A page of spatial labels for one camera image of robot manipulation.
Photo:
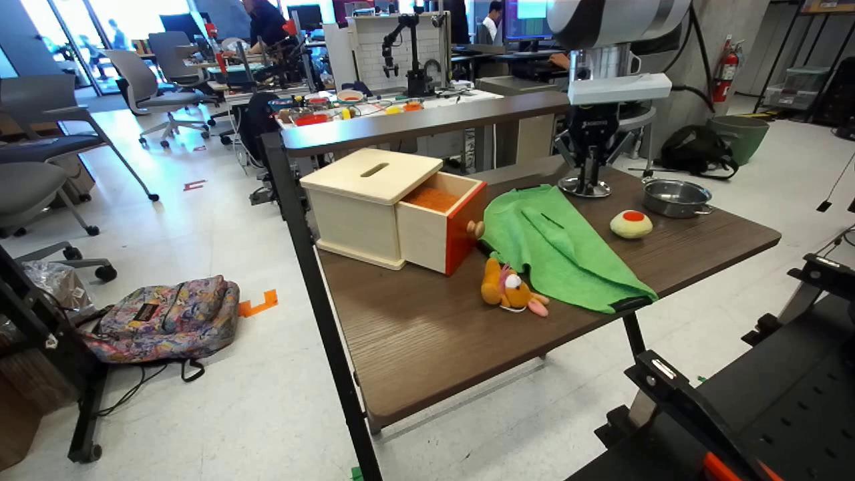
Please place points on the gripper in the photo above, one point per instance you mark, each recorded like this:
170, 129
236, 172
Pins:
593, 127

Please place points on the steel pot lid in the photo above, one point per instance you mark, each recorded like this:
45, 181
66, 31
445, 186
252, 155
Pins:
576, 188

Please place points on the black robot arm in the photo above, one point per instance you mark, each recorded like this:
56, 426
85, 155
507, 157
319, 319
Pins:
411, 53

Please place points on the steel pot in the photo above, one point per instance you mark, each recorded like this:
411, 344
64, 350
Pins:
674, 199

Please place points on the yellow round plush, red dot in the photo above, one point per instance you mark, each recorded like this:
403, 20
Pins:
630, 224

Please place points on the person's hand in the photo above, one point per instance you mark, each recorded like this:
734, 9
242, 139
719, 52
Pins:
560, 60

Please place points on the black backpack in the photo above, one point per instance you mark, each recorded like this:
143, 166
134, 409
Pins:
695, 150

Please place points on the green cloth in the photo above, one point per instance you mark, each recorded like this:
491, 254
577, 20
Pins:
554, 247

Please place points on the wooden drawer knob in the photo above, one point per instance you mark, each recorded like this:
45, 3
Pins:
475, 229

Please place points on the monitor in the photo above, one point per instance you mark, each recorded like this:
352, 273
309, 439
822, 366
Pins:
524, 20

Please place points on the red fire extinguisher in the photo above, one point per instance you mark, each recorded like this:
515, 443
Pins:
725, 73

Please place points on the green bin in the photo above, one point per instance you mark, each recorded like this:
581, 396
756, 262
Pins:
745, 137

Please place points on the person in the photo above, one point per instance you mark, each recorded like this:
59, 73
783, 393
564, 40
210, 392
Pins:
491, 23
266, 23

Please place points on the orange plush animal toy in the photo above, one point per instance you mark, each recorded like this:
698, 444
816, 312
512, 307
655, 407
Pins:
509, 288

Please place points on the wooden drawer, red side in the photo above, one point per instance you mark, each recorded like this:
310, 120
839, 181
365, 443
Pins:
434, 230

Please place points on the stack of clear storage bins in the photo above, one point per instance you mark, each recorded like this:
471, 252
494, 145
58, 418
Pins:
798, 87

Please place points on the black shelf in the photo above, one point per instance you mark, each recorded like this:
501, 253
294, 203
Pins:
811, 53

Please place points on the wooden box with drawer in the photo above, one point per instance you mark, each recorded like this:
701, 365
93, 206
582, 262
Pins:
364, 200

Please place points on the white tiled board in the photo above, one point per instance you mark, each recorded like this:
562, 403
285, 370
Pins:
367, 57

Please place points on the white bowl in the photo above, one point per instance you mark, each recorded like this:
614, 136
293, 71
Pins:
350, 96

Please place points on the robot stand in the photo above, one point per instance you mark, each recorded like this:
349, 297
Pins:
768, 401

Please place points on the black pole stand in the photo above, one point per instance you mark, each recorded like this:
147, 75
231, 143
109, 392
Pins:
314, 280

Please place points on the row of grey office chairs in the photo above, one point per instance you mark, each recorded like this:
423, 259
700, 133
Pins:
40, 140
150, 87

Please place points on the colourful patterned backpack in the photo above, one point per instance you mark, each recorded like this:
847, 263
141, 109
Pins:
167, 321

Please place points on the clear plastic bag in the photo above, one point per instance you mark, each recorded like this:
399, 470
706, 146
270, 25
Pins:
57, 280

